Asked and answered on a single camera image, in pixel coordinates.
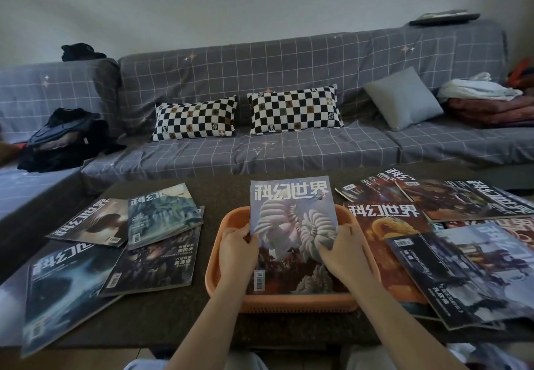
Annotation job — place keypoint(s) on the person's right hand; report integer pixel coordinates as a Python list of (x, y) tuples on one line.
[(350, 255)]

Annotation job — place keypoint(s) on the person's left hand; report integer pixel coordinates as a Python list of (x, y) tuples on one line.
[(238, 257)]

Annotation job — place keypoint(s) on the white shell cover magazine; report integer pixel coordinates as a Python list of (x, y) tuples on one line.
[(288, 232)]

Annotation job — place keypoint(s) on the orange plastic basket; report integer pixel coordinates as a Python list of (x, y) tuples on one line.
[(300, 303)]

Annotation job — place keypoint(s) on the cat and girl cover magazine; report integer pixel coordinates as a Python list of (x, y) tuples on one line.
[(158, 261)]

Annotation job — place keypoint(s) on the teal mountain cover magazine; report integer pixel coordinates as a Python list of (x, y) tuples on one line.
[(167, 211)]

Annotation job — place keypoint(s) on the pile of assorted magazines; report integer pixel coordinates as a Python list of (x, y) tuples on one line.
[(450, 198)]

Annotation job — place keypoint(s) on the dark silhouette cover magazine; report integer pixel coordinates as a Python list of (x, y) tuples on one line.
[(100, 224)]

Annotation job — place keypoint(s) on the dark blue storm cover magazine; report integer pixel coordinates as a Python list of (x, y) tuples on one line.
[(62, 290)]

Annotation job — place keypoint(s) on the person's left forearm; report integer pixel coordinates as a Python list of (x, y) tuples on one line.
[(204, 328)]

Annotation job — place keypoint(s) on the person's right forearm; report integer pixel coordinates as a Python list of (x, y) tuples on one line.
[(404, 324)]

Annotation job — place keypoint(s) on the person's light trousers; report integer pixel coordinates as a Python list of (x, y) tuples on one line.
[(250, 363)]

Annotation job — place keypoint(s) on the black white checkered pillow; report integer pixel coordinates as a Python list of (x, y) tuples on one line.
[(194, 118), (295, 110)]

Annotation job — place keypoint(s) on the plain grey cushion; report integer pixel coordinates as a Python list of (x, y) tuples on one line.
[(402, 98)]

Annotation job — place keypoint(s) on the grey plaid covered sofa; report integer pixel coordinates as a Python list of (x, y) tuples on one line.
[(271, 65)]

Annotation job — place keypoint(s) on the dark red folded blanket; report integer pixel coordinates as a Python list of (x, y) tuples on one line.
[(492, 113)]

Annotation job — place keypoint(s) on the heap of dark clothes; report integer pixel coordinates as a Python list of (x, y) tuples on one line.
[(69, 144)]

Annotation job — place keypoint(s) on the white folded cloth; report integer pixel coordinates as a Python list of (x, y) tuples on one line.
[(475, 89)]

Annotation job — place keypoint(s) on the orange red fabric item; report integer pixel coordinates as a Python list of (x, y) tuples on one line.
[(521, 74)]

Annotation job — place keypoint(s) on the brown bag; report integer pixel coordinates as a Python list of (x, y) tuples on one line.
[(7, 153)]

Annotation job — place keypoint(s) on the black flat tray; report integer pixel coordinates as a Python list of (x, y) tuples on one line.
[(444, 18)]

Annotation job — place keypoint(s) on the small black garment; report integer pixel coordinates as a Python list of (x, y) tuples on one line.
[(82, 52)]

